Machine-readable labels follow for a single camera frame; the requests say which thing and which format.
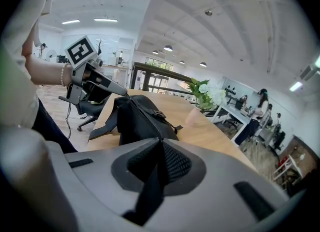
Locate black office chair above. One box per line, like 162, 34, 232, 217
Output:
76, 98, 111, 132

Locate wooden table with white legs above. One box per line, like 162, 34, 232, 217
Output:
86, 88, 258, 172

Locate white flowers with green leaves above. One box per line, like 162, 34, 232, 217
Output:
186, 77, 227, 112

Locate pink vase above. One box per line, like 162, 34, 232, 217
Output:
184, 106, 207, 127

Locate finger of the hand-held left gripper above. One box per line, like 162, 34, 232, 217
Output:
84, 67, 129, 96
83, 83, 113, 103

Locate person's left forearm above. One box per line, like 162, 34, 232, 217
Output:
21, 33, 74, 87

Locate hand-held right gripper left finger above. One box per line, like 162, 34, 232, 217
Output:
46, 137, 163, 232

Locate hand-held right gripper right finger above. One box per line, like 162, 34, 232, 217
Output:
144, 138, 293, 232

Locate black duffel bag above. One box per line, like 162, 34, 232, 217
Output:
87, 94, 185, 227

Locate pearl bracelet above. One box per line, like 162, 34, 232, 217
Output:
60, 62, 73, 87

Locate person's grey shirt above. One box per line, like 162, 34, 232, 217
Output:
0, 0, 60, 129

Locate white side table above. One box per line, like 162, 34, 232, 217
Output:
271, 155, 304, 186

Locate person's black trousers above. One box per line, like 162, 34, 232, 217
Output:
31, 98, 78, 153

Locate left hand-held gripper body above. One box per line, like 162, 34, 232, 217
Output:
58, 34, 104, 106

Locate black metal railing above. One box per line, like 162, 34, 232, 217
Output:
133, 61, 198, 94

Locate thin black cable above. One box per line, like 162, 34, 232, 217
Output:
65, 102, 73, 139

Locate white desk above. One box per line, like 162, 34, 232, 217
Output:
212, 103, 251, 137

